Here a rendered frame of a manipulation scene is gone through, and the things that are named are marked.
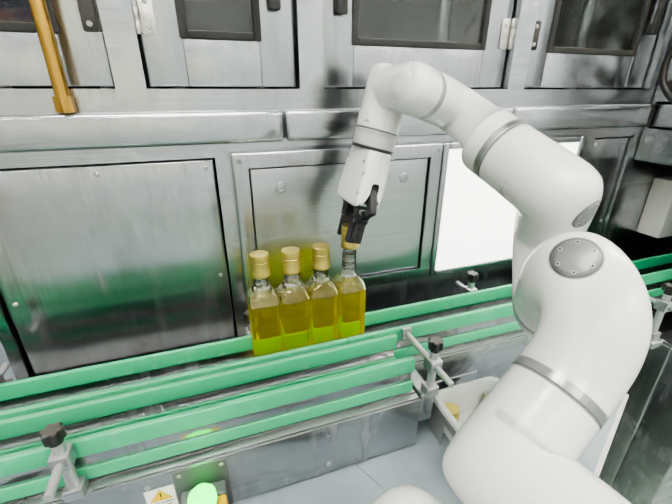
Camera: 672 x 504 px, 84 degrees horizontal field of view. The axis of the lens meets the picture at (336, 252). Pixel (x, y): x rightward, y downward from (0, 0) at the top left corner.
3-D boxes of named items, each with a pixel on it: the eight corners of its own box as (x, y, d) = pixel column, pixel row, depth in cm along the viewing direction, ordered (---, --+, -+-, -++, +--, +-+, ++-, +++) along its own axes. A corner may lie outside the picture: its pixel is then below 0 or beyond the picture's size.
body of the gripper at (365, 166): (344, 134, 68) (330, 193, 72) (367, 140, 59) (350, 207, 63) (379, 143, 71) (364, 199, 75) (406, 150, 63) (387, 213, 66)
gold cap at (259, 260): (268, 269, 70) (267, 248, 68) (272, 277, 67) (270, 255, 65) (249, 272, 69) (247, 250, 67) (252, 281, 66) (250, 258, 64)
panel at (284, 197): (547, 251, 113) (576, 134, 99) (555, 255, 110) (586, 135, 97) (246, 301, 86) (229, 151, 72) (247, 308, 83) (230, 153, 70)
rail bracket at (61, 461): (95, 482, 57) (70, 417, 52) (83, 531, 51) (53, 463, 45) (65, 490, 56) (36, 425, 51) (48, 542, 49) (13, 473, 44)
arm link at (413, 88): (464, 75, 56) (427, 55, 50) (441, 146, 59) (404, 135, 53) (392, 71, 67) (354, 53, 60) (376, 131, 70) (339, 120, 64)
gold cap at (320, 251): (326, 261, 73) (326, 241, 72) (332, 269, 70) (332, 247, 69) (309, 264, 72) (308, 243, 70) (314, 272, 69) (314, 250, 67)
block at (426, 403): (410, 386, 84) (413, 361, 81) (433, 418, 76) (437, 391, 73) (396, 390, 83) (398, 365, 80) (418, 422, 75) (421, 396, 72)
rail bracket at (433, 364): (408, 356, 83) (413, 308, 78) (454, 413, 68) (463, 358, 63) (396, 359, 82) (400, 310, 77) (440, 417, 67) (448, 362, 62)
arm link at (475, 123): (467, 177, 48) (377, 100, 59) (511, 186, 56) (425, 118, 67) (512, 116, 43) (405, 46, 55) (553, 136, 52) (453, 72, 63)
